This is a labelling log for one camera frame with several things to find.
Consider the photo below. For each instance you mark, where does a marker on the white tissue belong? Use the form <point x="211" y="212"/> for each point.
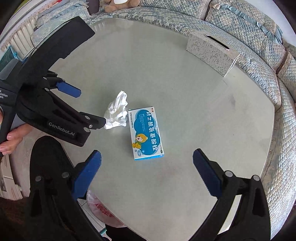
<point x="116" y="113"/>

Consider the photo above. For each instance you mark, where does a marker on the patterned tissue box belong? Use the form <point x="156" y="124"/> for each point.
<point x="212" y="51"/>

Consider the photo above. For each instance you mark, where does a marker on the white red-printed trash bag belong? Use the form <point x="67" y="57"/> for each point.
<point x="101" y="212"/>

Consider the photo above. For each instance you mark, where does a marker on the blue-green quilted sofa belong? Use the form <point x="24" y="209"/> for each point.
<point x="245" y="121"/>

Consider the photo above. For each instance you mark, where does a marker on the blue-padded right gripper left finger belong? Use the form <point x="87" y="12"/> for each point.
<point x="53" y="209"/>

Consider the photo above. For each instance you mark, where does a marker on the white radiator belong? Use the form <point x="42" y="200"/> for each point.
<point x="20" y="38"/>

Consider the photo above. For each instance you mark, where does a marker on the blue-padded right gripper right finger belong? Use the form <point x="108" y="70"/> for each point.
<point x="251" y="220"/>

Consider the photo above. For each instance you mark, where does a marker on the person's left hand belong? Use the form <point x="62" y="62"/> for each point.
<point x="14" y="138"/>

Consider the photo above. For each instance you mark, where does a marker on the blue bear medicine box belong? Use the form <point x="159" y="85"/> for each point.
<point x="145" y="135"/>

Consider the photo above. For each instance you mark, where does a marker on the brown teddy bear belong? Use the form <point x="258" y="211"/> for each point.
<point x="117" y="5"/>

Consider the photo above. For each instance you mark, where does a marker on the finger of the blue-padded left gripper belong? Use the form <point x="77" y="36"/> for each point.
<point x="60" y="117"/>
<point x="52" y="81"/>

